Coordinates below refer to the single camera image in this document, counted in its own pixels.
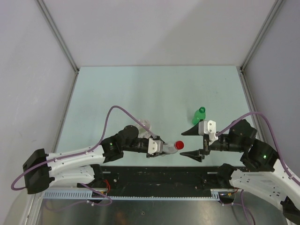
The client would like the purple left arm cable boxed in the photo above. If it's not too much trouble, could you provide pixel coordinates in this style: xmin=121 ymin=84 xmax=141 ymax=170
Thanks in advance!
xmin=10 ymin=105 xmax=162 ymax=191

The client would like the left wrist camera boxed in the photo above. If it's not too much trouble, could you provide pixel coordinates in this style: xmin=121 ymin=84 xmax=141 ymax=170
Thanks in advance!
xmin=148 ymin=138 xmax=164 ymax=155

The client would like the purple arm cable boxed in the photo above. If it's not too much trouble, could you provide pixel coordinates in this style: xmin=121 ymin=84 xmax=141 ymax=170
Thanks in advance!
xmin=10 ymin=105 xmax=162 ymax=191
xmin=217 ymin=112 xmax=300 ymax=181

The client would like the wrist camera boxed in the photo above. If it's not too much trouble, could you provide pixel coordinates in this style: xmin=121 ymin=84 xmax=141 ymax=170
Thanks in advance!
xmin=148 ymin=138 xmax=164 ymax=155
xmin=198 ymin=120 xmax=218 ymax=143

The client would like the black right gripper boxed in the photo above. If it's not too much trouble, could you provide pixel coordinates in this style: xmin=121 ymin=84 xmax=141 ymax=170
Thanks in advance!
xmin=179 ymin=121 xmax=245 ymax=162

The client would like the clear bottle with red label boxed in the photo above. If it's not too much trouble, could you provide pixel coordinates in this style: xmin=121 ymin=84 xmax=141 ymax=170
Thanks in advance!
xmin=162 ymin=142 xmax=178 ymax=155

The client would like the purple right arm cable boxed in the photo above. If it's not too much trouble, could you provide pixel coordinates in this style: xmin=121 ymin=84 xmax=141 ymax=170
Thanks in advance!
xmin=217 ymin=112 xmax=300 ymax=181

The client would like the clear bottle with orange label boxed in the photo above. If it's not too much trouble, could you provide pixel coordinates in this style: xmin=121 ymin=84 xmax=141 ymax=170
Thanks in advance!
xmin=137 ymin=118 xmax=153 ymax=141

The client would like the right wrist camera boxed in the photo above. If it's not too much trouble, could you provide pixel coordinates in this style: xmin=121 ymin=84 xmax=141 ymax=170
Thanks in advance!
xmin=198 ymin=120 xmax=218 ymax=143

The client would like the green plastic bottle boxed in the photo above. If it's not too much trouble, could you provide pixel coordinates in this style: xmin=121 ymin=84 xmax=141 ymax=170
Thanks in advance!
xmin=192 ymin=106 xmax=206 ymax=125

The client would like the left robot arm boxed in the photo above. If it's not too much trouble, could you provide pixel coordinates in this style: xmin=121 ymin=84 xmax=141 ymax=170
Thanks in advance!
xmin=22 ymin=125 xmax=165 ymax=195

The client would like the red bottle cap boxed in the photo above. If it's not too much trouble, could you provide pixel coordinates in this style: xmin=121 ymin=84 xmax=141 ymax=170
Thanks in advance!
xmin=174 ymin=141 xmax=184 ymax=150

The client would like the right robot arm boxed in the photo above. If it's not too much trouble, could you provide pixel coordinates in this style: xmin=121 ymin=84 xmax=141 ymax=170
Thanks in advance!
xmin=181 ymin=119 xmax=300 ymax=225

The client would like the grey slotted cable duct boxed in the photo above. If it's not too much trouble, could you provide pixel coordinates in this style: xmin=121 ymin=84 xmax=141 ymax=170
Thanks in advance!
xmin=43 ymin=189 xmax=220 ymax=201

